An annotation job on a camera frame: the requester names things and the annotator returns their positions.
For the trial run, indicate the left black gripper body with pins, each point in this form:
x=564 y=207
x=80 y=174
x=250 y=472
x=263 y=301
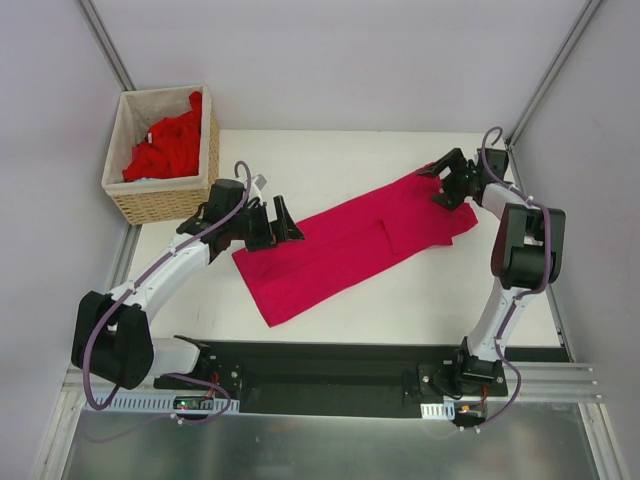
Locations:
x=261 y=229

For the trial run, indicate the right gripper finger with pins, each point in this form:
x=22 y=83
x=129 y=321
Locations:
x=451 y=161
x=450 y=199

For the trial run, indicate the right white cable duct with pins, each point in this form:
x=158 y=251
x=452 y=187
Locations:
x=438 y=411

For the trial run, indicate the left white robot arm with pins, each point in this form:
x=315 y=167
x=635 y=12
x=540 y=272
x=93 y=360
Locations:
x=112 y=338

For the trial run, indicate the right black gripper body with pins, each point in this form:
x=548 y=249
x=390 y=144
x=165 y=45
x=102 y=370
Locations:
x=454 y=180

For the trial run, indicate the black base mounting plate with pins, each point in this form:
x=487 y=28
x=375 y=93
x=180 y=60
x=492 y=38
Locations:
x=379 y=381

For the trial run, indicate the left white cable duct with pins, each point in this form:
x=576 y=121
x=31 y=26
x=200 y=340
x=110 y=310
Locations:
x=170 y=403

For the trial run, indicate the aluminium frame post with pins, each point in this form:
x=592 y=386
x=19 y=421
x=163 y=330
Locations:
x=577 y=30
x=105 y=44

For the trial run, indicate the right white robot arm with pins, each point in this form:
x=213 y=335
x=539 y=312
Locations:
x=526 y=258

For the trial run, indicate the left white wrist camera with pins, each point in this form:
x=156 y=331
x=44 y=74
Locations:
x=258 y=182

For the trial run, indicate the left aluminium frame post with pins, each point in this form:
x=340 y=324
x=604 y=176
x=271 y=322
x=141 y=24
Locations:
x=105 y=44

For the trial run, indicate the red t shirt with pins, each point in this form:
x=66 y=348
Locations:
x=171 y=148

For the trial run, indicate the wicker laundry basket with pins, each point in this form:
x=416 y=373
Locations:
x=159 y=200

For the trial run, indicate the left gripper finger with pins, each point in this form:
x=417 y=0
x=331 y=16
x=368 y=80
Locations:
x=284 y=227
x=260 y=237

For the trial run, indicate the right aluminium frame post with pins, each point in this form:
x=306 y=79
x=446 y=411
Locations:
x=577 y=30

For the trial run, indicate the magenta t shirt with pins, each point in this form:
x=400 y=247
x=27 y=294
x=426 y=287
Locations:
x=348 y=244

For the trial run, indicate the white cable duct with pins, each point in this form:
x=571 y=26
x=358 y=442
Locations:
x=438 y=411
x=170 y=403

